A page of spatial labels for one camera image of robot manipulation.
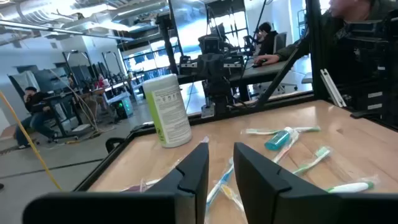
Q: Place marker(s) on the teal toothbrush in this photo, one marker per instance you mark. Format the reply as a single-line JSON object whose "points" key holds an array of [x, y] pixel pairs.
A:
{"points": [[308, 128]]}

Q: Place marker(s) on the black desk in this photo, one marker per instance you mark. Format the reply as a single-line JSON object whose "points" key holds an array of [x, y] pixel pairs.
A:
{"points": [[264, 73]]}

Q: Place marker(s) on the person's hand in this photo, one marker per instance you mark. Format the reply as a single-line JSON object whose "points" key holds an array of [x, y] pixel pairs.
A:
{"points": [[267, 59]]}

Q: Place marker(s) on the computer case green lights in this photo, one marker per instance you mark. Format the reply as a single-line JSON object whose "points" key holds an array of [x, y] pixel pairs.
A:
{"points": [[122, 107]]}

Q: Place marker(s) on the person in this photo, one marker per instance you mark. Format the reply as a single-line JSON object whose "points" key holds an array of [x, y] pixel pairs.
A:
{"points": [[357, 18], [267, 40], [35, 115]]}

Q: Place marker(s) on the orange toothbrush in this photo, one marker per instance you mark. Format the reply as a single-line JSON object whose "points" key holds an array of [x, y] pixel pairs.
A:
{"points": [[231, 194]]}

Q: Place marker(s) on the blue toothbrush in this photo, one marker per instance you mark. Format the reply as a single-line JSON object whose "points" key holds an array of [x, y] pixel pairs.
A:
{"points": [[222, 180]]}

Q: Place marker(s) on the computer mouse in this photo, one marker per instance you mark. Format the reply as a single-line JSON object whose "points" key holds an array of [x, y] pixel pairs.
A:
{"points": [[257, 65]]}

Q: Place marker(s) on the purple white toothbrush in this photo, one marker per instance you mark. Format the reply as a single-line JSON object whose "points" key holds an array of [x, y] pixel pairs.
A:
{"points": [[136, 187]]}

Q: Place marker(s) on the black loop bracket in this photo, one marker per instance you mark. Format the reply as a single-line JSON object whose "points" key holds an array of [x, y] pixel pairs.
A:
{"points": [[109, 144]]}

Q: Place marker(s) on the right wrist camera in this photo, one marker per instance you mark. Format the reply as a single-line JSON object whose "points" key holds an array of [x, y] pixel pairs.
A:
{"points": [[211, 43]]}

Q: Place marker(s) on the white wipes canister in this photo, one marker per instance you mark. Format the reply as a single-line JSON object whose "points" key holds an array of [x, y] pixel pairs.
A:
{"points": [[169, 112]]}

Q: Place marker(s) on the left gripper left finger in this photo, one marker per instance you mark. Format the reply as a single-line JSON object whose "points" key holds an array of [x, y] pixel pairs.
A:
{"points": [[186, 193]]}

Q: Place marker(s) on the green white toothbrush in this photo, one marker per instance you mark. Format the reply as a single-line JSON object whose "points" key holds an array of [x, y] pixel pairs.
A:
{"points": [[348, 187], [317, 155]]}

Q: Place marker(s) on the white aluminium bar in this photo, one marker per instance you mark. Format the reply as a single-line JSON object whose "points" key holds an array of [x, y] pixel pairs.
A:
{"points": [[332, 88]]}

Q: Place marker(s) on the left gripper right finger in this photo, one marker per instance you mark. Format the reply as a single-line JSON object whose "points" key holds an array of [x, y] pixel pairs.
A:
{"points": [[267, 193]]}

